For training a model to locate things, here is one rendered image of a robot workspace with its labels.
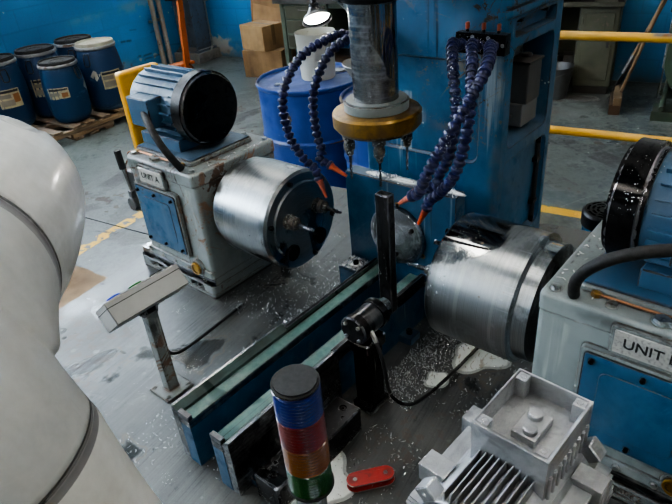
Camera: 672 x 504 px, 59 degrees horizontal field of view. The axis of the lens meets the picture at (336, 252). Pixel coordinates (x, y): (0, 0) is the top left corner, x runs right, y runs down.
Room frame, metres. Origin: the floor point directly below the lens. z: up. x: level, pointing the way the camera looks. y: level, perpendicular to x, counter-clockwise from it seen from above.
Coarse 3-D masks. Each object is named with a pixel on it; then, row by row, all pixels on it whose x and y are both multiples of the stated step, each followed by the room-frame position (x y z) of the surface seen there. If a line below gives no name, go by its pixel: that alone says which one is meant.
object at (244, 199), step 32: (256, 160) 1.37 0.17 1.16; (224, 192) 1.30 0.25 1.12; (256, 192) 1.25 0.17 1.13; (288, 192) 1.24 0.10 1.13; (320, 192) 1.32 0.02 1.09; (224, 224) 1.27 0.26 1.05; (256, 224) 1.20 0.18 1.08; (288, 224) 1.21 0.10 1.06; (320, 224) 1.31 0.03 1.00; (256, 256) 1.25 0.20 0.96; (288, 256) 1.21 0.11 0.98
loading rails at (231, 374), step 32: (352, 288) 1.14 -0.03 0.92; (416, 288) 1.13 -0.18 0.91; (320, 320) 1.03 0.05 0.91; (416, 320) 1.13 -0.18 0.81; (256, 352) 0.93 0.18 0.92; (288, 352) 0.95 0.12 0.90; (320, 352) 0.92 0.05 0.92; (352, 352) 0.95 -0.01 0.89; (384, 352) 1.03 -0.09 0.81; (224, 384) 0.86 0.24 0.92; (256, 384) 0.88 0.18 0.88; (352, 384) 0.94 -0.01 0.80; (192, 416) 0.78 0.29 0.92; (224, 416) 0.82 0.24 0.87; (256, 416) 0.75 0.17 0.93; (192, 448) 0.78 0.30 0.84; (224, 448) 0.70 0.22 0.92; (256, 448) 0.73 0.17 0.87; (224, 480) 0.72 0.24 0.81
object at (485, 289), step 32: (480, 224) 0.95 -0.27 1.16; (512, 224) 0.94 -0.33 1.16; (448, 256) 0.90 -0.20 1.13; (480, 256) 0.87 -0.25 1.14; (512, 256) 0.85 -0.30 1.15; (544, 256) 0.84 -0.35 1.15; (448, 288) 0.87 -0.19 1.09; (480, 288) 0.83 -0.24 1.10; (512, 288) 0.80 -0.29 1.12; (448, 320) 0.86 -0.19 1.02; (480, 320) 0.81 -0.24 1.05; (512, 320) 0.79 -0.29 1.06; (512, 352) 0.80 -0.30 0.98
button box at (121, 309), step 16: (160, 272) 1.02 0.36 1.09; (176, 272) 1.03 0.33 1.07; (144, 288) 0.98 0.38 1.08; (160, 288) 0.99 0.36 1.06; (176, 288) 1.00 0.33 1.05; (112, 304) 0.93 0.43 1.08; (128, 304) 0.94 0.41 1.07; (144, 304) 0.95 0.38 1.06; (112, 320) 0.91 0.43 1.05; (128, 320) 0.94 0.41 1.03
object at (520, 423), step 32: (512, 384) 0.57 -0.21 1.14; (544, 384) 0.56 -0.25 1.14; (480, 416) 0.51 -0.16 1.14; (512, 416) 0.53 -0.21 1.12; (544, 416) 0.52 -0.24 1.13; (576, 416) 0.51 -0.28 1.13; (480, 448) 0.49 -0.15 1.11; (512, 448) 0.46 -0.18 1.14; (544, 448) 0.45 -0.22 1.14; (576, 448) 0.49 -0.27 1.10; (544, 480) 0.43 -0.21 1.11
